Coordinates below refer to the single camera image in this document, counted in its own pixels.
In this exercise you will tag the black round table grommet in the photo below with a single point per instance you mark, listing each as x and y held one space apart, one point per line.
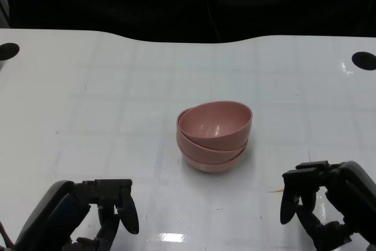
364 60
8 51

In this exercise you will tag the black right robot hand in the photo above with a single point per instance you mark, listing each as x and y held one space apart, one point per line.
346 192

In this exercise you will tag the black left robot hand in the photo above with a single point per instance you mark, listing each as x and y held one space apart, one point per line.
53 215

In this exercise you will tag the pink plastic bowl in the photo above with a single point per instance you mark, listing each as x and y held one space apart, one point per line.
214 127
208 167
194 146

